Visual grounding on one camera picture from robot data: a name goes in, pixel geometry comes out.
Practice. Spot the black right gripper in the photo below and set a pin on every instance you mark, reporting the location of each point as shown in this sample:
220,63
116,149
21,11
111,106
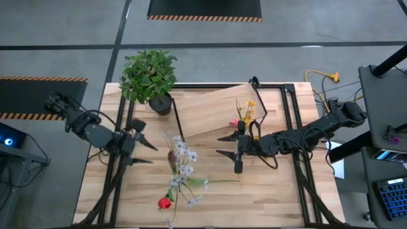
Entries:
246,144

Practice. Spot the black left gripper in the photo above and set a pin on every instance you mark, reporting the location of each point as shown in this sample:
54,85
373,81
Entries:
127,146

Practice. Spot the pink artificial tulip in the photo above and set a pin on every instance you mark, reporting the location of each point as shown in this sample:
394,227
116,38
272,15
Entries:
233,122

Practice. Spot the dark red artificial tulip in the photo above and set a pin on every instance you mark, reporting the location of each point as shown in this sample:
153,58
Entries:
172,158

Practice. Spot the white artificial flower sprig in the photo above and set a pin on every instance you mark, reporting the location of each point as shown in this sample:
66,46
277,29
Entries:
181,146

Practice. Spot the yellow artificial flower sprig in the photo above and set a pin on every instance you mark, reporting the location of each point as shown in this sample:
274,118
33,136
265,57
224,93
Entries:
251,103

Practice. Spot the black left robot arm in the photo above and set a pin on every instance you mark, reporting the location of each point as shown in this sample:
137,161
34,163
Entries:
92,130

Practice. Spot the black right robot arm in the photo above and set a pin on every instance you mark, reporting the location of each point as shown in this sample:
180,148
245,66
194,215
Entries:
305,133

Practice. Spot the tilted wooden board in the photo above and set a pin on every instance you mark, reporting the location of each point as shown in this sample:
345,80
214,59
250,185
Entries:
206,111

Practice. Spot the orange artificial tulip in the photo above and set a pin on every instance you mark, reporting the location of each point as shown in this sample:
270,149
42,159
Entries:
195,182

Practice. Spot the green potted plant, black pot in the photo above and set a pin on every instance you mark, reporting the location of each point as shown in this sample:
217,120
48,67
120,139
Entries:
147,76

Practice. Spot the grey metal stand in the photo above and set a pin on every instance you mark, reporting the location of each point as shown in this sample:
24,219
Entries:
31,158

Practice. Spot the white paper sheet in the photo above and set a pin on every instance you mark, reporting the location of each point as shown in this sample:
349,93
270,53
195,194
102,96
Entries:
338,168

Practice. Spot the black power strip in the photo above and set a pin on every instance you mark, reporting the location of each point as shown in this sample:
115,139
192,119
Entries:
332,103

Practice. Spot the black hazard-striped floor mat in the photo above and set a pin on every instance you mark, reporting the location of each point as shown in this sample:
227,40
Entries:
31,95
203,8

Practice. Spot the black computer with blue light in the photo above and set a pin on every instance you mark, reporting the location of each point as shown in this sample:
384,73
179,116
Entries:
12,136

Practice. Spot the dark grey desk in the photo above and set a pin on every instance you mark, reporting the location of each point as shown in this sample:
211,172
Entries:
370,197

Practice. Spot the grey desk top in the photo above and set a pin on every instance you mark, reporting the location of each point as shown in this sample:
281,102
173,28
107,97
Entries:
381,105

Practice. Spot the black phone with lit screen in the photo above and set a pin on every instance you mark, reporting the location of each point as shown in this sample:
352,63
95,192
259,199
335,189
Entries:
392,156

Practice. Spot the small purple object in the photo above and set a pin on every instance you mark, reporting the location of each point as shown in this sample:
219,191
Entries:
395,139

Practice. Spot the black backlit keyboard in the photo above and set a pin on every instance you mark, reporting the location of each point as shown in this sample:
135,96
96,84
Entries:
394,197

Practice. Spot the black pole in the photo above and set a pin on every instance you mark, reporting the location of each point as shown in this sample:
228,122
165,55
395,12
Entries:
391,62

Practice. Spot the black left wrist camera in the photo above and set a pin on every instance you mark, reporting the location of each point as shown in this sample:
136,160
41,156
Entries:
139,124

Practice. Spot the black metal table frame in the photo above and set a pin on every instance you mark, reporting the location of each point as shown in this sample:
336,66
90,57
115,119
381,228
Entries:
290,88

